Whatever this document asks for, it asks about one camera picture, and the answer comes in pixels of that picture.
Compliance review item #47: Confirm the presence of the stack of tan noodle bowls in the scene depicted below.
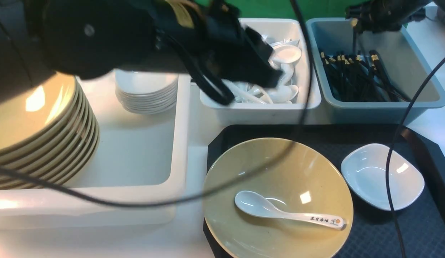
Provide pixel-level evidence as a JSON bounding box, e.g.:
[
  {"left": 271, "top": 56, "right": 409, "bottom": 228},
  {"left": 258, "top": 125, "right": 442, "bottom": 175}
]
[{"left": 0, "top": 73, "right": 100, "bottom": 185}]

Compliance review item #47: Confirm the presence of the white printed soup spoon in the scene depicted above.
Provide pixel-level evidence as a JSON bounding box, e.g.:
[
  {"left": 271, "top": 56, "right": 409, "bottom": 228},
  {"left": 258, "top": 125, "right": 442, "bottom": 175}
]
[{"left": 234, "top": 191, "right": 347, "bottom": 230}]

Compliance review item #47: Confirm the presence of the large white plastic tub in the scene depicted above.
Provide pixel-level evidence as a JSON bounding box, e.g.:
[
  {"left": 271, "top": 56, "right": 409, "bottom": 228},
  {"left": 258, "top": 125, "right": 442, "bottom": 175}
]
[{"left": 0, "top": 74, "right": 196, "bottom": 230}]

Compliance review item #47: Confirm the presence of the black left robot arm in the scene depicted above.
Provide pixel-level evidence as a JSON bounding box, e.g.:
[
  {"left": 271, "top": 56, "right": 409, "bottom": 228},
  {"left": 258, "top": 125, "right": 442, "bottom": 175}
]
[{"left": 0, "top": 0, "right": 282, "bottom": 106}]

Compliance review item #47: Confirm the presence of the black cable right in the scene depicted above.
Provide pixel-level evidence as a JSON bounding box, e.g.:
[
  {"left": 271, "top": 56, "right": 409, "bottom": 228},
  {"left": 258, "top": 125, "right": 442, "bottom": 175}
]
[{"left": 385, "top": 50, "right": 445, "bottom": 258}]

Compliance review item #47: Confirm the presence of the tan noodle bowl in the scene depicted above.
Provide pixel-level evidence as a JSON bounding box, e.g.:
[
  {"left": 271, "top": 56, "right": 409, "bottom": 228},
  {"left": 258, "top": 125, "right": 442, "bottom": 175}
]
[{"left": 203, "top": 143, "right": 354, "bottom": 258}]

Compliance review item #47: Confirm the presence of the white square sauce dish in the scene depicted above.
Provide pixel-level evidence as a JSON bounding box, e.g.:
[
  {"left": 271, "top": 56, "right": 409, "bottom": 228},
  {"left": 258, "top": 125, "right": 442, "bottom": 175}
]
[{"left": 341, "top": 143, "right": 425, "bottom": 211}]

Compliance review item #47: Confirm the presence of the pile of white spoons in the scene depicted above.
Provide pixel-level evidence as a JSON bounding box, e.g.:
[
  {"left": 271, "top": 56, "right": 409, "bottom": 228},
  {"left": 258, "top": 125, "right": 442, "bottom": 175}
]
[{"left": 223, "top": 34, "right": 302, "bottom": 104}]

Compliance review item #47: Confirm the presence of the black cable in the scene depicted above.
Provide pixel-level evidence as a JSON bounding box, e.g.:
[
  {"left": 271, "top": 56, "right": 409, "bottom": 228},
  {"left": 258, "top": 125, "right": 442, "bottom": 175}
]
[
  {"left": 385, "top": 50, "right": 445, "bottom": 258},
  {"left": 0, "top": 0, "right": 314, "bottom": 209}
]

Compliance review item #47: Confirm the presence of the black cable left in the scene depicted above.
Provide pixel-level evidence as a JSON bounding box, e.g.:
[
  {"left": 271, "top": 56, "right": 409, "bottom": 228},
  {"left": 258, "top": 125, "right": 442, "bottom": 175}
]
[{"left": 0, "top": 0, "right": 314, "bottom": 209}]

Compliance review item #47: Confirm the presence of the white spoon bin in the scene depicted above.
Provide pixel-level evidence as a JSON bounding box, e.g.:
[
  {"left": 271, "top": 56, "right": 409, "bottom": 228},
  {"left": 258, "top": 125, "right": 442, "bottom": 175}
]
[{"left": 199, "top": 18, "right": 321, "bottom": 126}]

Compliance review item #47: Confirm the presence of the blue-grey chopstick bin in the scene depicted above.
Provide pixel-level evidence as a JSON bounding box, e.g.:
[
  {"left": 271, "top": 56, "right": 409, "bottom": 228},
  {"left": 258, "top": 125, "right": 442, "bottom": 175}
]
[{"left": 306, "top": 18, "right": 432, "bottom": 124}]

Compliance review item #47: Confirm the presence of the stack of white sauce dishes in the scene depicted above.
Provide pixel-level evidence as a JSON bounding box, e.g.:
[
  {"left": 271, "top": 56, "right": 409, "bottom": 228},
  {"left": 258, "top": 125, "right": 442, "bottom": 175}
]
[{"left": 114, "top": 69, "right": 179, "bottom": 114}]

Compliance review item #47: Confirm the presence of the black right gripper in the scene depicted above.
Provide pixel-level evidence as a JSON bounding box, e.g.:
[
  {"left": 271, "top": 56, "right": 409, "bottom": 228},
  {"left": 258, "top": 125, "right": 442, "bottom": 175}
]
[{"left": 345, "top": 0, "right": 431, "bottom": 34}]

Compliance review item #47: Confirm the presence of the green backdrop cloth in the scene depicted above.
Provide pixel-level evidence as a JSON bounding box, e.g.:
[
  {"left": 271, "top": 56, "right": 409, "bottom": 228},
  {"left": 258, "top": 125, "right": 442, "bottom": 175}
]
[{"left": 227, "top": 0, "right": 363, "bottom": 20}]

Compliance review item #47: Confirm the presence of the pile of black chopsticks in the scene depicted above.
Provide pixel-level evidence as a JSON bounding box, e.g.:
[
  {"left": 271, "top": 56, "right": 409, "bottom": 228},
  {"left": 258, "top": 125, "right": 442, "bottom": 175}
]
[{"left": 319, "top": 49, "right": 411, "bottom": 102}]

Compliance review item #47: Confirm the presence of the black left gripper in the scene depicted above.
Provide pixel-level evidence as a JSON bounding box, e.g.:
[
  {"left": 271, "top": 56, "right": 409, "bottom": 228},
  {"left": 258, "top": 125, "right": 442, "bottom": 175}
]
[{"left": 193, "top": 0, "right": 283, "bottom": 106}]

